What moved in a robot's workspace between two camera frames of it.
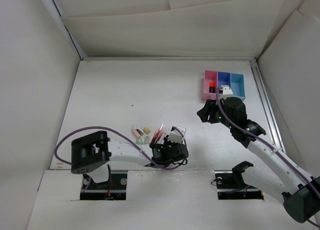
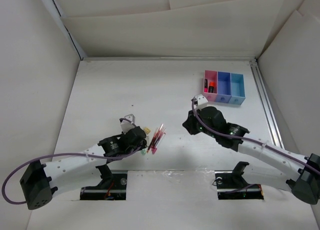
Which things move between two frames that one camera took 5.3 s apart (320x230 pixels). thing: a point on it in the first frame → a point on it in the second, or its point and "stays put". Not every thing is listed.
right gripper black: [209, 109] → [189, 124]
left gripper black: [166, 141] → [142, 144]
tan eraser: [146, 130] stays put
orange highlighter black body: [212, 89] stays put
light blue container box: [237, 85] stays put
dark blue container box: [224, 78] stays put
